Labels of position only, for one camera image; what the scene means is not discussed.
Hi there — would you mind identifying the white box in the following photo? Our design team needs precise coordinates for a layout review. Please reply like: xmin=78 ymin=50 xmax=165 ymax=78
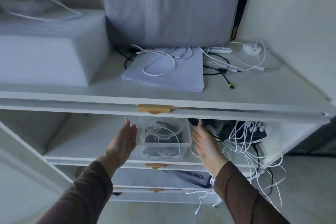
xmin=255 ymin=124 xmax=283 ymax=166

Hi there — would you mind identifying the medium wooden drawer handle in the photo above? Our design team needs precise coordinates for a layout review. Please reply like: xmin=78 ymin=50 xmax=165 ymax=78
xmin=145 ymin=163 xmax=168 ymax=170

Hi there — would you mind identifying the person's left forearm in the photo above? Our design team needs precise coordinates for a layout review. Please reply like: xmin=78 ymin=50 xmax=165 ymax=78
xmin=35 ymin=153 xmax=124 ymax=224

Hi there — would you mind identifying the person's right hand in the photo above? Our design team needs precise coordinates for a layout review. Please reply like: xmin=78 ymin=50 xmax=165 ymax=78
xmin=192 ymin=119 xmax=228 ymax=173

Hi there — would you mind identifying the white chest of drawers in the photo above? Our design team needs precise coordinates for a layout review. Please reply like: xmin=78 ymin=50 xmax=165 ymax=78
xmin=0 ymin=45 xmax=336 ymax=206

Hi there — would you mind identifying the white charging cable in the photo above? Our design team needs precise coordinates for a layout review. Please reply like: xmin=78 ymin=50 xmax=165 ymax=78
xmin=131 ymin=44 xmax=195 ymax=76

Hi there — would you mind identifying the black bag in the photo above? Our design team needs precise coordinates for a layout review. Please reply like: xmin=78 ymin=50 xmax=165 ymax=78
xmin=188 ymin=118 xmax=268 ymax=143

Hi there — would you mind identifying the person's right forearm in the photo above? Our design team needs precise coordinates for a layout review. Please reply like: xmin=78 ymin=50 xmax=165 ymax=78
xmin=205 ymin=161 xmax=290 ymax=224

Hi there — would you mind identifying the grey printed bag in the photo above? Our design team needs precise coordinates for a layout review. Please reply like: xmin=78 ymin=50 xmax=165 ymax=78
xmin=161 ymin=169 xmax=214 ymax=189

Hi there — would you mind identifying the large wooden drawer handle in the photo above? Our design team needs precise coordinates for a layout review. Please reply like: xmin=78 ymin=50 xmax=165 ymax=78
xmin=137 ymin=104 xmax=171 ymax=115

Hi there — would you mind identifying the grey fabric cushion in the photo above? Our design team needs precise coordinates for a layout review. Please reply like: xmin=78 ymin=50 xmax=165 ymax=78
xmin=101 ymin=0 xmax=245 ymax=48

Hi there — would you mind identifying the coiled cables bundle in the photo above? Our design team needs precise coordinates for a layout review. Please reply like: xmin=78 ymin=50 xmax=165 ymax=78
xmin=143 ymin=120 xmax=183 ymax=158

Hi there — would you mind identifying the black cable with yellow tip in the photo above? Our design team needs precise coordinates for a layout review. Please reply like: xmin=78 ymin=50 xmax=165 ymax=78
xmin=203 ymin=58 xmax=236 ymax=90

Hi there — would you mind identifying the tangle of white cables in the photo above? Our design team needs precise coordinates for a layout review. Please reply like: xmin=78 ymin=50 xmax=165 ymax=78
xmin=185 ymin=120 xmax=287 ymax=215

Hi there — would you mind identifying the person's left hand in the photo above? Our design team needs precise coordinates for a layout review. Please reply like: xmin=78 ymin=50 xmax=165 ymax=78
xmin=105 ymin=118 xmax=138 ymax=169

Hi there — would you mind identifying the stack of white paper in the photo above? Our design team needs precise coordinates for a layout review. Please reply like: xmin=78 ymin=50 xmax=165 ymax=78
xmin=120 ymin=47 xmax=205 ymax=93

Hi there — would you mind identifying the white power strip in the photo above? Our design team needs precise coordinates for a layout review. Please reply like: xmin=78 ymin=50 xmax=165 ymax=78
xmin=202 ymin=46 xmax=233 ymax=54

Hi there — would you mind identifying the clear plastic storage box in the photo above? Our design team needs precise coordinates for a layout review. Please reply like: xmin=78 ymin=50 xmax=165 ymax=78
xmin=136 ymin=116 xmax=193 ymax=159

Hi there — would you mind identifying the thin white cord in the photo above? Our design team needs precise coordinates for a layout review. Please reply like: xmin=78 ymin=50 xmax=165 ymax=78
xmin=9 ymin=0 xmax=83 ymax=21

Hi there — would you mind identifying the thin black cable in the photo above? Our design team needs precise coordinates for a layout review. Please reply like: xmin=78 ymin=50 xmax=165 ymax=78
xmin=115 ymin=46 xmax=138 ymax=70

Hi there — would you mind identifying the black strap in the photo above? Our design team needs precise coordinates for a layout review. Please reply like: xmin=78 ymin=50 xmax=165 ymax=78
xmin=230 ymin=0 xmax=263 ymax=42

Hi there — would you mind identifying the white cable with plug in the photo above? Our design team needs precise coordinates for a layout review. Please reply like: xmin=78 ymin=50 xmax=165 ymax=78
xmin=203 ymin=40 xmax=283 ymax=73

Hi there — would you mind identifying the white charger with red label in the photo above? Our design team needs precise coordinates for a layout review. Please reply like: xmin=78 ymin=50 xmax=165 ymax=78
xmin=242 ymin=44 xmax=262 ymax=56

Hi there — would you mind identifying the white foam block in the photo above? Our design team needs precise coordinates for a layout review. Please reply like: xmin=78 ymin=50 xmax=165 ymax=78
xmin=0 ymin=0 xmax=111 ymax=88

